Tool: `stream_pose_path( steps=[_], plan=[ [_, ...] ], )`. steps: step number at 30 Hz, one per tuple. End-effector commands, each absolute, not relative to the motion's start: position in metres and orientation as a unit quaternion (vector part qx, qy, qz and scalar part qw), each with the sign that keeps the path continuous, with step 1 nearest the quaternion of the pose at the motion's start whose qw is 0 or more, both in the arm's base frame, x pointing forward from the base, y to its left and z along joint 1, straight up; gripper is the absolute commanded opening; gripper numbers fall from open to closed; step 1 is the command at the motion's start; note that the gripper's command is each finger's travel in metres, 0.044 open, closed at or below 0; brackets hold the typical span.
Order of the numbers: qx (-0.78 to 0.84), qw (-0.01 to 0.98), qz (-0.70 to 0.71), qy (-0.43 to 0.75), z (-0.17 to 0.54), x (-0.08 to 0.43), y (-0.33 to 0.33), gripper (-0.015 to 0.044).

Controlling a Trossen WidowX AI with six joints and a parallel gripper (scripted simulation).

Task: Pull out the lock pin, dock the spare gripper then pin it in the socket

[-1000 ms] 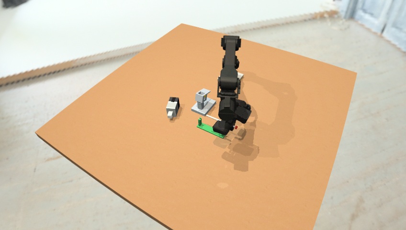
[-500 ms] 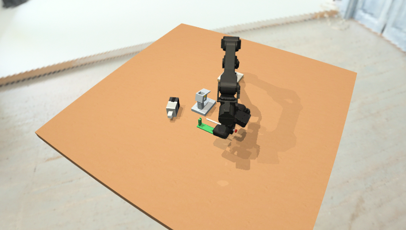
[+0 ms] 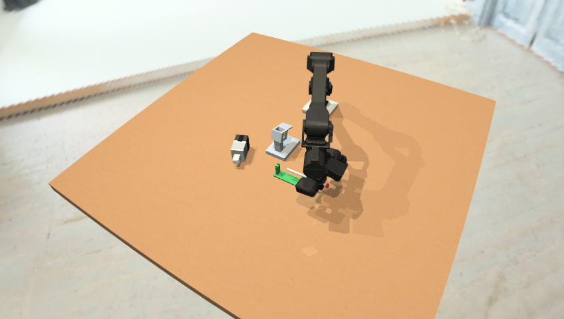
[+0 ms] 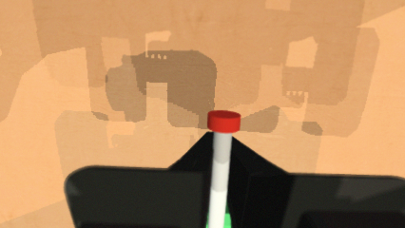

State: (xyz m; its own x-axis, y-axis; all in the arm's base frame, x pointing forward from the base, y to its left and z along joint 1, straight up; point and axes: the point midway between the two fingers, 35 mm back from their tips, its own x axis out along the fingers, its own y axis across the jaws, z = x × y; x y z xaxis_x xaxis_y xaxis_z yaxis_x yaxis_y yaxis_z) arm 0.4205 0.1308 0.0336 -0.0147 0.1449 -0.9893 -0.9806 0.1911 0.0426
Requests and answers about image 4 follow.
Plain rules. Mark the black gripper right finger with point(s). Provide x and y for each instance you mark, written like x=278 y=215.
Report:
x=262 y=195

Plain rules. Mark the white tapered rod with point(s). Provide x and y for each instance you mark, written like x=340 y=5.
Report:
x=223 y=123

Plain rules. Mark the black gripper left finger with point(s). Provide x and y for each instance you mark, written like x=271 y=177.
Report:
x=178 y=195

